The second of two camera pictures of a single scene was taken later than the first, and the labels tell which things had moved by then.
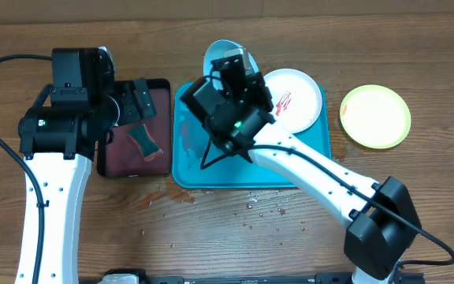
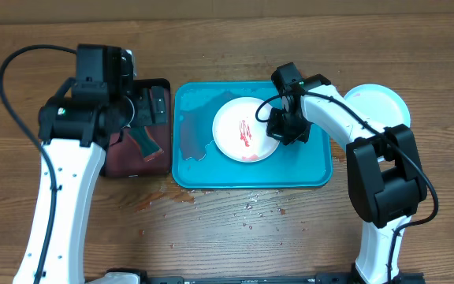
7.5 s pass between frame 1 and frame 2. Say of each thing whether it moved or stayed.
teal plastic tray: stayed
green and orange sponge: stayed
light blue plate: moved
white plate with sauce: moved
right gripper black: moved
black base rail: stayed
